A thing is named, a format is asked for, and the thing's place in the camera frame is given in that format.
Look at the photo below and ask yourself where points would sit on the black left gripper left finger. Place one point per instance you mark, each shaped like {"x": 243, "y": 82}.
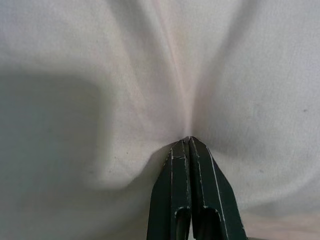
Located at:
{"x": 172, "y": 195}

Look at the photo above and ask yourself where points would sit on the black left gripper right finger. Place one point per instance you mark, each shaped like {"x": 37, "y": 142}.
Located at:
{"x": 215, "y": 195}

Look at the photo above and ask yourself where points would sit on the pink patterned pillow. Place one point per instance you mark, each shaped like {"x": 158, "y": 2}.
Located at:
{"x": 100, "y": 50}

